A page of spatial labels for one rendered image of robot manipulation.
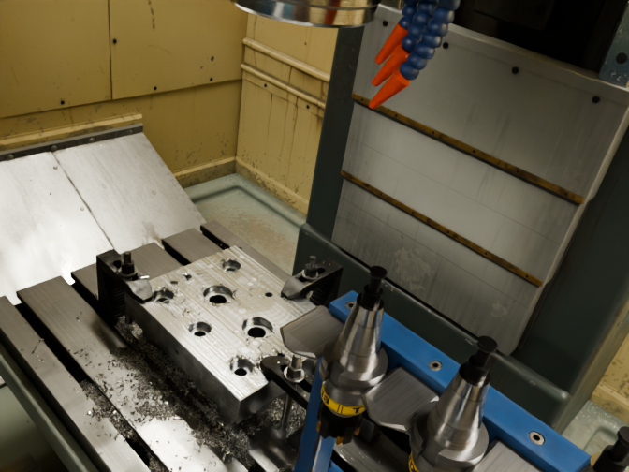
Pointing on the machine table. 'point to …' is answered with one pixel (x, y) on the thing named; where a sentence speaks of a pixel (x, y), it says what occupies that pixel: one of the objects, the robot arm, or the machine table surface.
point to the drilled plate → (140, 311)
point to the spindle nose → (314, 11)
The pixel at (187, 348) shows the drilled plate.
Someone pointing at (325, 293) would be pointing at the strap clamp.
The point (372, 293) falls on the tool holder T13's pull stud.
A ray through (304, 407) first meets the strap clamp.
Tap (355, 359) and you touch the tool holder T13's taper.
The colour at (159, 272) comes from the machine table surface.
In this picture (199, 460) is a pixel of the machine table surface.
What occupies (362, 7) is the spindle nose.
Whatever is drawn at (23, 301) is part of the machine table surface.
